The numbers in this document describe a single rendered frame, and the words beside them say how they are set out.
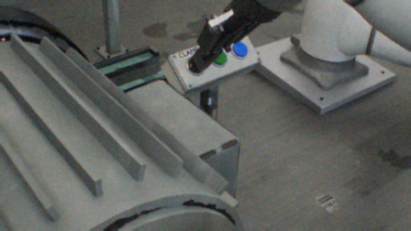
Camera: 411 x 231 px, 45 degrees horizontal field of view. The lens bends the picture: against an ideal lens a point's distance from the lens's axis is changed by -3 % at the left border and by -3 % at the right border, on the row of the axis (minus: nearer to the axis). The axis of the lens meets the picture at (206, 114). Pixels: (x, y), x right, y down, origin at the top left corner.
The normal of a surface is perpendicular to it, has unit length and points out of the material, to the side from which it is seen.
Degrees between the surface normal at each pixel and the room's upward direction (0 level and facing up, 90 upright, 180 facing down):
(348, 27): 89
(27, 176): 15
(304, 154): 0
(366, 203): 0
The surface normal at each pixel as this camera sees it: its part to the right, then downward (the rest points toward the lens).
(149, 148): -0.66, -0.11
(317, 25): -0.66, 0.40
